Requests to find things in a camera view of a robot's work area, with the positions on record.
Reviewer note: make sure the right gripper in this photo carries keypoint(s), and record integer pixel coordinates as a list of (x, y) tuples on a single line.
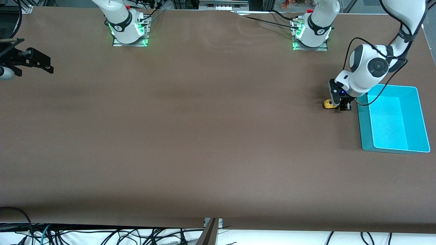
[(13, 59)]

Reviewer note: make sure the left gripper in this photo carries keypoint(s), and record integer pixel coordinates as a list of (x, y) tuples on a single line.
[(347, 102)]

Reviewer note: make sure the yellow beetle toy car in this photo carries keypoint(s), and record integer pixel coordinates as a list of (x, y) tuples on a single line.
[(329, 104)]

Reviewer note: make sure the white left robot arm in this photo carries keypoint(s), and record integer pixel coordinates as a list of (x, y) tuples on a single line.
[(371, 64)]

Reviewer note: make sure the turquoise plastic bin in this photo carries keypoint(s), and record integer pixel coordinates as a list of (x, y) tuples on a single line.
[(391, 122)]

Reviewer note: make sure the white power strip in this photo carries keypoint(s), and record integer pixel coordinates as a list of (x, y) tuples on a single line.
[(223, 4)]

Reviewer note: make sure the grey metal bar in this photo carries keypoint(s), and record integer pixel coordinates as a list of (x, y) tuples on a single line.
[(208, 234)]

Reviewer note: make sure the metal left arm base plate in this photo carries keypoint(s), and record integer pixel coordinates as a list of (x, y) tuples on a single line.
[(323, 48)]

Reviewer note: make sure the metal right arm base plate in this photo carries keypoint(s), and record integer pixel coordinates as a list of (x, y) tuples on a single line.
[(143, 42)]

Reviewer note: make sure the metal table bracket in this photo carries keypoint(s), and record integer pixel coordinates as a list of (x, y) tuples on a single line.
[(219, 223)]

